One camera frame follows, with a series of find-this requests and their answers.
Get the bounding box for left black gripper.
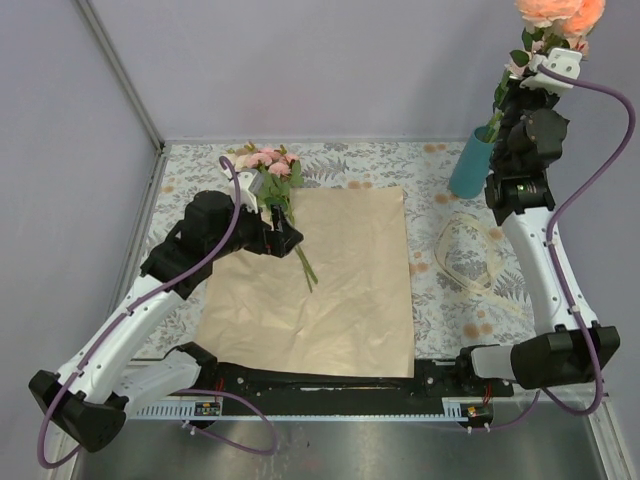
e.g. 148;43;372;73
209;194;303;260

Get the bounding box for pink flower bunch green stems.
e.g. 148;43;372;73
224;142;321;295

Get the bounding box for orange beige wrapping paper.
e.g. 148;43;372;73
195;187;415;378

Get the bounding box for cream printed ribbon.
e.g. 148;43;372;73
434;213;528;318

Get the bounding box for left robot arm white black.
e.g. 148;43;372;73
29;191;304;452

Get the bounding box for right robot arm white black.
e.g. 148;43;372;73
454;82;620;396

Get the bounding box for teal cylindrical vase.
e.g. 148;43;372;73
449;126;494;199

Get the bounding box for floral patterned table mat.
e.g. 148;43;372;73
134;141;535;360

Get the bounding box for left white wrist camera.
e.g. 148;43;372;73
227;169;264;214

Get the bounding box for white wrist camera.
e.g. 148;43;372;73
227;169;264;214
520;47;583;96

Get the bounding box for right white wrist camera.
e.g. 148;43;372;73
520;47;583;96

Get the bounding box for left aluminium frame post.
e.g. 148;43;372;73
73;0;165;152

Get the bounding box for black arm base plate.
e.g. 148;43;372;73
193;359;514;398

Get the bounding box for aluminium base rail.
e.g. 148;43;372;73
68;360;612;401

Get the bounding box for white slotted cable duct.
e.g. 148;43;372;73
134;392;493;422

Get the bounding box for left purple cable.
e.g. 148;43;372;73
37;155;279;470

